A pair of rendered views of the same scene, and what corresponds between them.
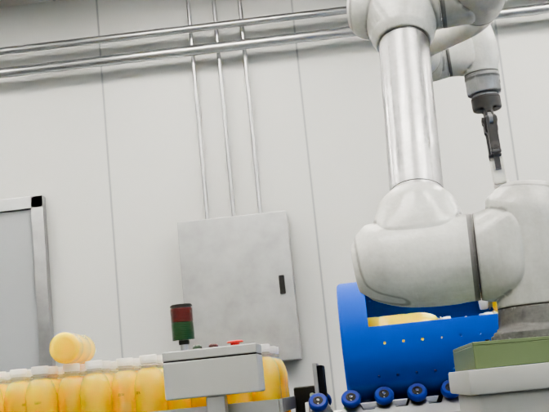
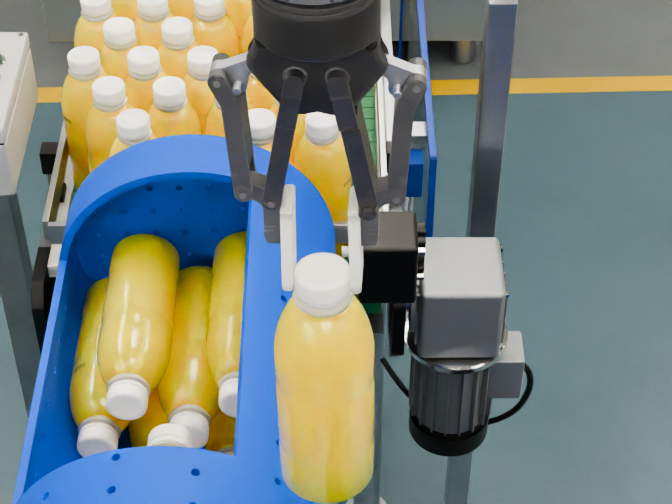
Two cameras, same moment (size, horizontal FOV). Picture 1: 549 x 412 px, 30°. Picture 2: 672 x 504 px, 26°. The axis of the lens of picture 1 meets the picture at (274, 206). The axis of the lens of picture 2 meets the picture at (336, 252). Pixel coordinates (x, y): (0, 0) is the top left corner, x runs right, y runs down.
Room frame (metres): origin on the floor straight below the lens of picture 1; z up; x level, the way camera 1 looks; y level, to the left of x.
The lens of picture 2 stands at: (2.52, -1.29, 2.14)
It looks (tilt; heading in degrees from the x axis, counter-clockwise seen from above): 43 degrees down; 85
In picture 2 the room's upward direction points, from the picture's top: straight up
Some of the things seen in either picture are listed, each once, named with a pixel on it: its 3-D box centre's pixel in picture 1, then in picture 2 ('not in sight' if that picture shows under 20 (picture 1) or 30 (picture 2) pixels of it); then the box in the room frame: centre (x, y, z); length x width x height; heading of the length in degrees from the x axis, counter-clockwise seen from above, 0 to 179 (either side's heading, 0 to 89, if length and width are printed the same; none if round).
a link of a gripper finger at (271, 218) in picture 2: (497, 158); (259, 206); (2.53, -0.57, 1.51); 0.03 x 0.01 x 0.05; 172
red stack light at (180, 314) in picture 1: (181, 315); not in sight; (2.87, 0.29, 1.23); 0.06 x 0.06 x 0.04
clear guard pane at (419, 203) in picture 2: not in sight; (413, 121); (2.80, 0.54, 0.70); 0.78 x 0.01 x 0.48; 85
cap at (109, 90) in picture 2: not in sight; (109, 92); (2.37, 0.13, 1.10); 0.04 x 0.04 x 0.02
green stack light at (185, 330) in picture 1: (183, 331); not in sight; (2.87, 0.29, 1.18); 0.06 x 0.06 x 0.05
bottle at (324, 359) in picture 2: not in sight; (325, 384); (2.57, -0.59, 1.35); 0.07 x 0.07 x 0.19
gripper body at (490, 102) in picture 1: (488, 113); (317, 41); (2.57, -0.57, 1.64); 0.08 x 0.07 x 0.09; 172
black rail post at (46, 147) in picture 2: not in sight; (52, 171); (2.28, 0.17, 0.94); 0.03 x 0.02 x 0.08; 85
